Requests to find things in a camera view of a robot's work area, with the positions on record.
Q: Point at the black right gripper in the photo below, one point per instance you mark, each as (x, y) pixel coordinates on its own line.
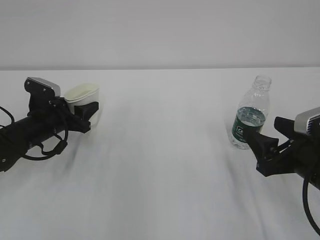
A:
(293, 156)

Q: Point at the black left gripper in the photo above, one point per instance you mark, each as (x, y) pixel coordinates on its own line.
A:
(80, 122)

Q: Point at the white paper cup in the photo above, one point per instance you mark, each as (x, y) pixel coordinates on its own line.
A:
(81, 95)

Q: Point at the clear water bottle green label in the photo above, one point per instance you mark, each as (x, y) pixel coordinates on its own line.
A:
(252, 111)

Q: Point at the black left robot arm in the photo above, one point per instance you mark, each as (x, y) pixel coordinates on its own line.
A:
(44, 132)

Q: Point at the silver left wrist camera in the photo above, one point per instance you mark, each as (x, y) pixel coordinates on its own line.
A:
(37, 85)

